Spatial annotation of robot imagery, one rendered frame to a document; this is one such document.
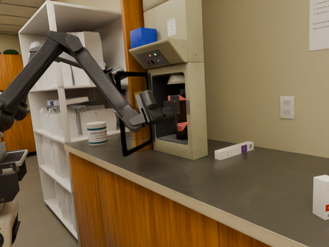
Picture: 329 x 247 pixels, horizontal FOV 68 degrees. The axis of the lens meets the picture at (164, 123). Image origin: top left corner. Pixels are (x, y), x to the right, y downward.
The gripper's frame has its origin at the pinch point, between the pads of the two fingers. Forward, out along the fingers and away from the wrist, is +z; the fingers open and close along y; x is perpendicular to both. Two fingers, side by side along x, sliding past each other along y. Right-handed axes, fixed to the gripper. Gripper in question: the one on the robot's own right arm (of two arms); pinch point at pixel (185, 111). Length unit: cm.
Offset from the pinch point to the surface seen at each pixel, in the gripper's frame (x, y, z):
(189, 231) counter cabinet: -13.1, -41.3, -15.3
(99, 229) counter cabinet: 70, -75, -15
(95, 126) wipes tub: 82, -11, -4
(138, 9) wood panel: 45, 54, 13
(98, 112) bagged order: 141, -8, 26
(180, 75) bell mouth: 18.4, 15.6, 16.3
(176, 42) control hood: 8.6, 29.6, 5.2
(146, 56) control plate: 30.4, 26.6, 4.4
